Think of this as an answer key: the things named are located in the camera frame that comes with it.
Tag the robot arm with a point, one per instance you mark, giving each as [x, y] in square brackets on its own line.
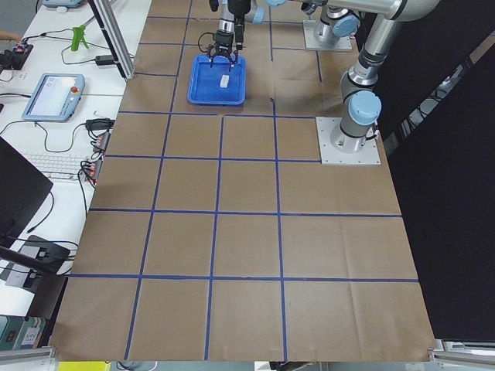
[228, 9]
[361, 106]

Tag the blue plastic tray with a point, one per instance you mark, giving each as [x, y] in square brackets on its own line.
[204, 82]

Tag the black power adapter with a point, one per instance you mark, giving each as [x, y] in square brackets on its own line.
[104, 60]
[99, 124]

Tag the teach pendant tablet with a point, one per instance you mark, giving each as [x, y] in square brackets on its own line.
[55, 97]

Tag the brown paper table cover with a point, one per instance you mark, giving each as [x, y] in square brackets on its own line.
[216, 233]

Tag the white keyboard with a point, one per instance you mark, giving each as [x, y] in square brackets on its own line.
[57, 167]

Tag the black monitor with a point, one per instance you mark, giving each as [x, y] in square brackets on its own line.
[23, 190]

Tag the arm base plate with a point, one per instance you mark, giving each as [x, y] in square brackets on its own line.
[336, 148]
[319, 36]

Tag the aluminium frame post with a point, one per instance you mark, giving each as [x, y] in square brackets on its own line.
[108, 24]

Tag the green handled reacher grabber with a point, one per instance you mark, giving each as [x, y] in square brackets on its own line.
[78, 38]

